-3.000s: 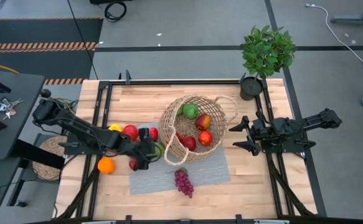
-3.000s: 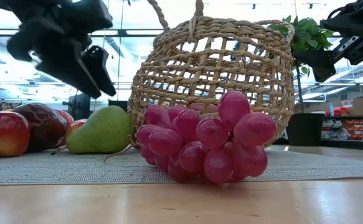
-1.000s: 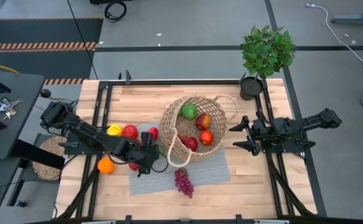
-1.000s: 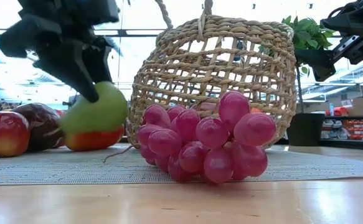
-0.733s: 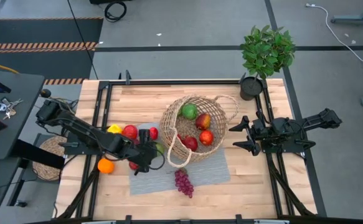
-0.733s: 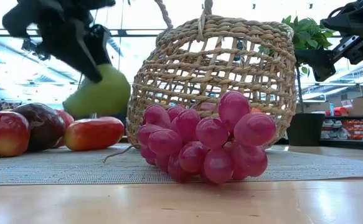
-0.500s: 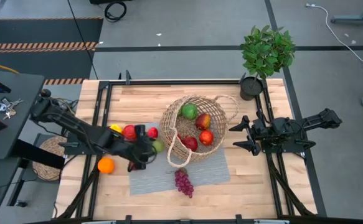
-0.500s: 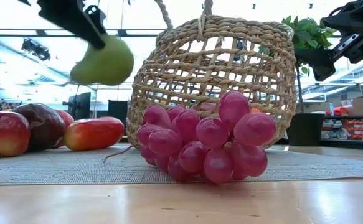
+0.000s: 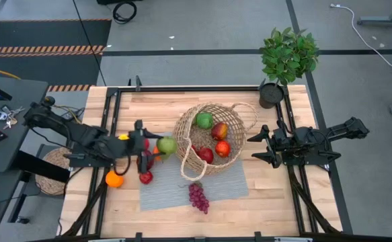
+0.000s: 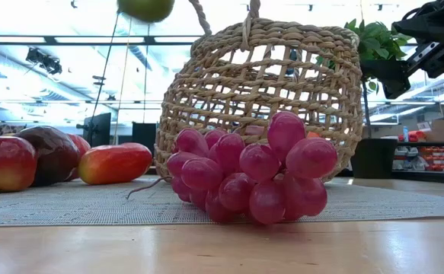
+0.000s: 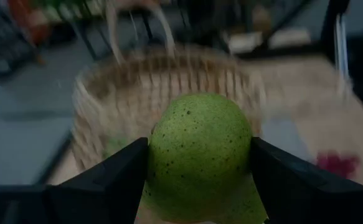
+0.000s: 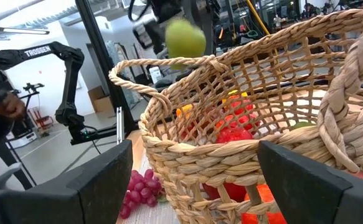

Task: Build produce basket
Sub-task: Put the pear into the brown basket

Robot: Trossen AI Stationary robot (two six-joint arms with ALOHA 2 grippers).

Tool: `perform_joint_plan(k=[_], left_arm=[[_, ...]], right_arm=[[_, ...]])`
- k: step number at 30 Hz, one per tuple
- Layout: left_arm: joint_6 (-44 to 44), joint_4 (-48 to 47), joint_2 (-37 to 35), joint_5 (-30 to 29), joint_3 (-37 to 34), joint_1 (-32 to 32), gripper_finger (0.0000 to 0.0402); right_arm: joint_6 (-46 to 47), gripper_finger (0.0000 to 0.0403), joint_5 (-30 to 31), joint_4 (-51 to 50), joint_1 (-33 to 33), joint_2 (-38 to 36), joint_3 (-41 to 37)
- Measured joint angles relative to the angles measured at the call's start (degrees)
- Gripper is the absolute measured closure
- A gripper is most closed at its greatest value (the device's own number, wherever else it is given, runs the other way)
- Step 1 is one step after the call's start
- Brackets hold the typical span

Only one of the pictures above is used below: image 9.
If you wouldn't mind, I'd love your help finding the white cable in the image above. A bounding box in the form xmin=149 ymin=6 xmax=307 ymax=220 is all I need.
xmin=329 ymin=3 xmax=392 ymax=69

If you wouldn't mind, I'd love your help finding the small red apple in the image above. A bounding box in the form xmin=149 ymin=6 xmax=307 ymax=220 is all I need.
xmin=139 ymin=170 xmax=154 ymax=186

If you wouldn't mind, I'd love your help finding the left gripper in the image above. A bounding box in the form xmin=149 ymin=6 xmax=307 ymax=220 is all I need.
xmin=116 ymin=120 xmax=165 ymax=174

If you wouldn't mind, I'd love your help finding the round woven rattan mat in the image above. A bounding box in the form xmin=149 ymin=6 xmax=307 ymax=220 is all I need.
xmin=34 ymin=146 xmax=72 ymax=196

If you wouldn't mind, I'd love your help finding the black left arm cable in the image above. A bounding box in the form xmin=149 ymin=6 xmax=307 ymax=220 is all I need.
xmin=114 ymin=155 xmax=132 ymax=177

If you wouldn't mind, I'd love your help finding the purple grape bunch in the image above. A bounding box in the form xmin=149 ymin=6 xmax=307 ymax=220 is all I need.
xmin=178 ymin=181 xmax=211 ymax=216

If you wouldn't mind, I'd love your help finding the green potted plant black pot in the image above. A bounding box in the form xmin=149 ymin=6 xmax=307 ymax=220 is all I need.
xmin=258 ymin=26 xmax=320 ymax=110

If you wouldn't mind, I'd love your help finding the orange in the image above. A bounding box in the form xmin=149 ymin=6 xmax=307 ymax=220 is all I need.
xmin=105 ymin=170 xmax=125 ymax=188

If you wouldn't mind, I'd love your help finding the green pear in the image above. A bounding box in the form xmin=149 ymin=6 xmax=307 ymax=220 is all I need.
xmin=156 ymin=136 xmax=179 ymax=157

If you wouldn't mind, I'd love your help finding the grey woven placemat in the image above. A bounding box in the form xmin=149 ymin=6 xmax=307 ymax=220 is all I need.
xmin=137 ymin=130 xmax=249 ymax=212

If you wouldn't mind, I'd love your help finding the green apple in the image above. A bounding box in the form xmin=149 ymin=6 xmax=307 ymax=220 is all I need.
xmin=194 ymin=112 xmax=214 ymax=130

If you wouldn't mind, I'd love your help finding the black power adapter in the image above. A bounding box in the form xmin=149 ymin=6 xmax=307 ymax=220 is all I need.
xmin=61 ymin=107 xmax=85 ymax=122

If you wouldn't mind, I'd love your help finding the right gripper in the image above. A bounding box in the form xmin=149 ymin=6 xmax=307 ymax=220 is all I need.
xmin=247 ymin=124 xmax=296 ymax=169

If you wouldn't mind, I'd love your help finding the black desk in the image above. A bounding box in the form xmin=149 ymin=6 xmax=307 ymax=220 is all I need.
xmin=0 ymin=75 xmax=71 ymax=225

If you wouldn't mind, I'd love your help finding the grey metal furniture leg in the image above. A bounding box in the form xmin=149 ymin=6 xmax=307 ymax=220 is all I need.
xmin=356 ymin=0 xmax=392 ymax=28

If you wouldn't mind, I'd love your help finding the yellow red peach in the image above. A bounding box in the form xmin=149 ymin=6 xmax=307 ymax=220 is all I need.
xmin=210 ymin=122 xmax=229 ymax=141

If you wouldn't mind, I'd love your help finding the red orange peach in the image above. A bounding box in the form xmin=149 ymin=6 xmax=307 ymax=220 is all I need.
xmin=214 ymin=140 xmax=232 ymax=159

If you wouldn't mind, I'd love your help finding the black metal table frame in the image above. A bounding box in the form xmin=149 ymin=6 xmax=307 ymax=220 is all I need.
xmin=56 ymin=76 xmax=351 ymax=242

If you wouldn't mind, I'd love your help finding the coiled black cable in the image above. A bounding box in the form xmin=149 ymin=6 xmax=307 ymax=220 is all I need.
xmin=112 ymin=1 xmax=138 ymax=25

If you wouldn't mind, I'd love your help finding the woven wicker basket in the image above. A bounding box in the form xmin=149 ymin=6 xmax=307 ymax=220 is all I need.
xmin=172 ymin=102 xmax=259 ymax=182

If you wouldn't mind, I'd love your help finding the black hazard striped floor mat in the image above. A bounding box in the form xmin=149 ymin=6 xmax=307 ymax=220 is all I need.
xmin=0 ymin=18 xmax=113 ymax=93

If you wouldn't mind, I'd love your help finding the dark red apple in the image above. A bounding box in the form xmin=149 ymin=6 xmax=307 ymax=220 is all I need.
xmin=198 ymin=147 xmax=214 ymax=165

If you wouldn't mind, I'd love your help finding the yellow cable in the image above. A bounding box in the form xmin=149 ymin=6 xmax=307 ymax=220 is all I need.
xmin=0 ymin=63 xmax=22 ymax=81

